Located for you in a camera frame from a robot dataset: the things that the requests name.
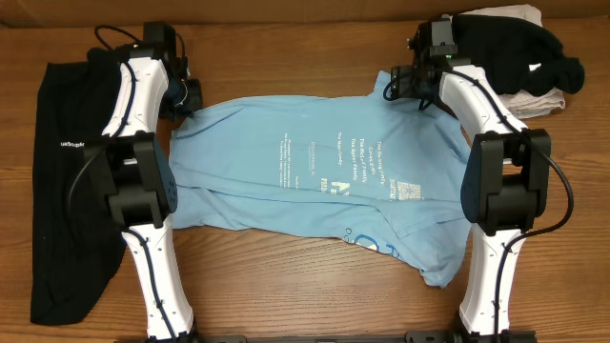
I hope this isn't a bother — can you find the black crumpled garment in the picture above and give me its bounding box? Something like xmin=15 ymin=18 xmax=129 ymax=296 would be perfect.
xmin=452 ymin=14 xmax=585 ymax=96

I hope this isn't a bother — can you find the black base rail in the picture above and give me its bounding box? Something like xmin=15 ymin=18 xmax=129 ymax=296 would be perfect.
xmin=197 ymin=331 xmax=462 ymax=343

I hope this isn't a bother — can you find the beige folded garment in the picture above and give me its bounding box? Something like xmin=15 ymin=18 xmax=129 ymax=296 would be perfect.
xmin=466 ymin=4 xmax=566 ymax=119

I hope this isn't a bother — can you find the light blue t-shirt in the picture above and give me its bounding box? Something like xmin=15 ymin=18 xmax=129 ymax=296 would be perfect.
xmin=170 ymin=72 xmax=470 ymax=287

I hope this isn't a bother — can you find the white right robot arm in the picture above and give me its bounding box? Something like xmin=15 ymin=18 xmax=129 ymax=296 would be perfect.
xmin=384 ymin=17 xmax=551 ymax=342

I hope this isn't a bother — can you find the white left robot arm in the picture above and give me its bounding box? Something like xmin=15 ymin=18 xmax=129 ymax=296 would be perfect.
xmin=79 ymin=22 xmax=203 ymax=342

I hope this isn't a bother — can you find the black folded garment with logo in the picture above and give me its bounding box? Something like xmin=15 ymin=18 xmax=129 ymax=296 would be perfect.
xmin=30 ymin=49 xmax=125 ymax=326

